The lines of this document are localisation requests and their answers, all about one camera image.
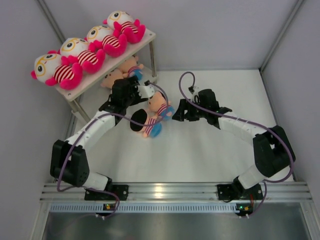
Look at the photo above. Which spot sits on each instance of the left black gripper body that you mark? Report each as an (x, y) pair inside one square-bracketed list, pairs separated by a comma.
[(134, 98)]

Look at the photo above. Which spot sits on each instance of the boy plush showing black hair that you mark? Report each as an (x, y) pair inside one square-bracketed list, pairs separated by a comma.
[(147, 125)]

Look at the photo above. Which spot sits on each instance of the boy plush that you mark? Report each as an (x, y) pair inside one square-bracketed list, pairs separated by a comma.
[(160, 107)]

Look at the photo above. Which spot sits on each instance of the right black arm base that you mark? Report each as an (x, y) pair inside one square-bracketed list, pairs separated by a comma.
[(227, 192)]

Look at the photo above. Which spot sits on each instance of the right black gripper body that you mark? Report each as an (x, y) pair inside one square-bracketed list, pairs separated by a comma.
[(194, 112)]

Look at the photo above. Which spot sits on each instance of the aluminium mounting rail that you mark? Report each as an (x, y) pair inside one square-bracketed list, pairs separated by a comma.
[(284, 192)]

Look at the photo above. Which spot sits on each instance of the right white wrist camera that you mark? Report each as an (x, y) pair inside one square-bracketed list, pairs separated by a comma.
[(194, 90)]

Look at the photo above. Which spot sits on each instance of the white two-tier shelf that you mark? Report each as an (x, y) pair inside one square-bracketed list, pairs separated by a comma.
[(95, 88)]

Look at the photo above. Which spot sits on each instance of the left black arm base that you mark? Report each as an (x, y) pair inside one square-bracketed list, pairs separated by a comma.
[(120, 191)]

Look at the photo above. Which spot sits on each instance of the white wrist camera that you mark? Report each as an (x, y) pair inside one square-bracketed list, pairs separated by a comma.
[(194, 90), (146, 91)]

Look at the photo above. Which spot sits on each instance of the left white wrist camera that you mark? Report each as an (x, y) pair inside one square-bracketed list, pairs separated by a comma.
[(146, 91)]

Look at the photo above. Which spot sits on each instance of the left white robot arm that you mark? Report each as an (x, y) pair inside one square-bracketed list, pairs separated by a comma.
[(69, 162)]

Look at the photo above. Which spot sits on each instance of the boy plush face up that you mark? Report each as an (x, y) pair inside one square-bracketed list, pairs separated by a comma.
[(111, 77), (131, 67)]

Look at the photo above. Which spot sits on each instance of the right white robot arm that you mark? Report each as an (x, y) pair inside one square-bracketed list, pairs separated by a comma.
[(272, 150)]

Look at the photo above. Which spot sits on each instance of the panda plush with glasses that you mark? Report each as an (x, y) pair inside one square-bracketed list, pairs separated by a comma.
[(123, 23), (77, 50), (103, 37), (53, 69)]

